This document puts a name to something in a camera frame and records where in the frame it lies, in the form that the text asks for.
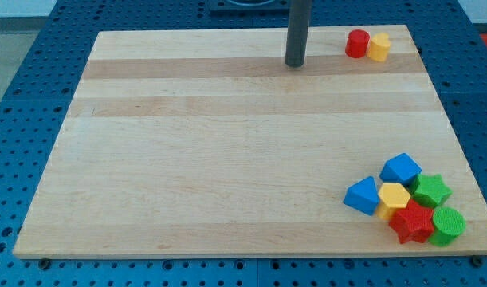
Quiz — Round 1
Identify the wooden board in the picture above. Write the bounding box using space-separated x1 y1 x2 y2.
13 25 487 259

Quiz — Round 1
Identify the blue triangle block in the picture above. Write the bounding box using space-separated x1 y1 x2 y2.
343 176 380 216

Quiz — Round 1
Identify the grey cylindrical pointer rod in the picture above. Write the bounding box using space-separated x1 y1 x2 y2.
285 0 312 69

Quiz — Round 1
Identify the red cylinder block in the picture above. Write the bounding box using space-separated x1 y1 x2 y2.
345 29 370 58

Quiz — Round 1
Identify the yellow hexagon block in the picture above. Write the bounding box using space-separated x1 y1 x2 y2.
375 183 410 220

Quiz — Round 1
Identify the blue cube block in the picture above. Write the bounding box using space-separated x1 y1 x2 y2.
379 153 422 186

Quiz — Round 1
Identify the yellow heart block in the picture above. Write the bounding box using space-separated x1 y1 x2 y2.
367 33 391 62

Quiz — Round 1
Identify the red star block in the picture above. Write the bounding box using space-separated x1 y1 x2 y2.
388 199 434 244

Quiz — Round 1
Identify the green star block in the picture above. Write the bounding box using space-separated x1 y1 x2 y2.
408 174 453 209

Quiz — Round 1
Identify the green cylinder block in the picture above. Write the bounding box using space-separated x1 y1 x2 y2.
428 207 466 246

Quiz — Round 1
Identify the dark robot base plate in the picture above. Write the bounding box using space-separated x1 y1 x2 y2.
207 0 291 13

